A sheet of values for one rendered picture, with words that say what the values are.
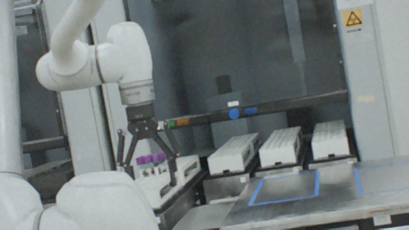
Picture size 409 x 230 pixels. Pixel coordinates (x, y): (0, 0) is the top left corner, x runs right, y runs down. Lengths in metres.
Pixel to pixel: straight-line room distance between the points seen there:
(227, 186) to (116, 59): 0.53
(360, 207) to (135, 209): 0.43
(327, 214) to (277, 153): 0.83
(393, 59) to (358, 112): 1.13
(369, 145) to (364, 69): 0.22
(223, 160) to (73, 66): 0.57
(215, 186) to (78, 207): 1.05
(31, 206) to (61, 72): 0.70
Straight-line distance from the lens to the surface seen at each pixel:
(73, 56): 1.96
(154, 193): 1.86
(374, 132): 2.31
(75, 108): 2.43
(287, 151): 2.27
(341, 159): 2.23
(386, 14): 3.42
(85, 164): 2.44
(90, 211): 1.24
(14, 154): 1.39
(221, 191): 2.26
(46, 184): 2.47
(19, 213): 1.32
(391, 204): 1.46
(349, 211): 1.46
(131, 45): 1.99
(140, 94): 1.99
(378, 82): 2.30
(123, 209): 1.25
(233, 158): 2.28
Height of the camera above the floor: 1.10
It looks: 3 degrees down
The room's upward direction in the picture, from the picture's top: 10 degrees counter-clockwise
